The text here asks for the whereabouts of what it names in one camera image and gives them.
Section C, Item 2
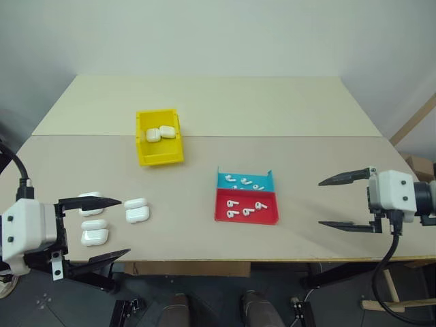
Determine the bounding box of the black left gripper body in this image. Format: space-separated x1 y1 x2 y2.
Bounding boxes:
24 200 74 274

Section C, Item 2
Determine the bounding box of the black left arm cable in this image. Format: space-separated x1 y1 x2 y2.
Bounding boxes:
0 141 35 202

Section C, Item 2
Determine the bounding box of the wooden floor stand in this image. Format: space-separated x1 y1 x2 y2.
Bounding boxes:
360 268 436 311

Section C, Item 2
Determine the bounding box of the brown panel under table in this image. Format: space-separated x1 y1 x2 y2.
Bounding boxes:
123 261 251 277

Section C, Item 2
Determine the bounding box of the slanted wooden beam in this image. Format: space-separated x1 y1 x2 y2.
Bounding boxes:
389 97 436 147

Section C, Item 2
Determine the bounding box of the black table frame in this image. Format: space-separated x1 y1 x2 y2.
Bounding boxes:
299 261 379 291

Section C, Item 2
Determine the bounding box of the blue plastic tray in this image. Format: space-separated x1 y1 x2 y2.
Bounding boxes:
217 166 275 193

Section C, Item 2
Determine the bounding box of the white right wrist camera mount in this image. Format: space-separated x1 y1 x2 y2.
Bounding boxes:
367 169 418 223

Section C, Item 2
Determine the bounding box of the black floor bracket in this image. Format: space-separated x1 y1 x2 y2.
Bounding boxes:
108 297 144 327
289 297 313 327

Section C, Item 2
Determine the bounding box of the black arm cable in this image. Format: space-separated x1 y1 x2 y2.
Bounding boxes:
0 141 35 202
372 210 436 325

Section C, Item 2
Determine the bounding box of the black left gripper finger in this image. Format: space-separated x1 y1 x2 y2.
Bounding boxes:
57 196 123 213
67 248 131 294

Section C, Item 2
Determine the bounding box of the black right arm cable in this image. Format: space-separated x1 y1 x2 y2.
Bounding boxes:
372 210 436 325

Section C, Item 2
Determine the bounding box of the dark rounded shape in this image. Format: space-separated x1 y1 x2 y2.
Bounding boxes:
162 294 191 327
240 290 281 327

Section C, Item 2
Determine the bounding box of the brown cardboard box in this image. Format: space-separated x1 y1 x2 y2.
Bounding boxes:
401 153 436 182

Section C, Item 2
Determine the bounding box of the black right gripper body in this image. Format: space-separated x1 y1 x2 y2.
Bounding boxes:
367 176 391 234

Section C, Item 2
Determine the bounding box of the yellow plastic bin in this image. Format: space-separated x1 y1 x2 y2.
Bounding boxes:
136 108 185 168

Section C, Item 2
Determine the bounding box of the white and tan sneaker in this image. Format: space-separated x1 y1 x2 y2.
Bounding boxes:
0 274 18 298

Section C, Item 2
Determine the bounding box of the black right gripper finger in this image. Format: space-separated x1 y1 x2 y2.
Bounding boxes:
318 166 377 187
318 219 383 234

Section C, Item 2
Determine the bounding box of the red plastic tray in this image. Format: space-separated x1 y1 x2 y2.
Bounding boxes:
214 188 281 226

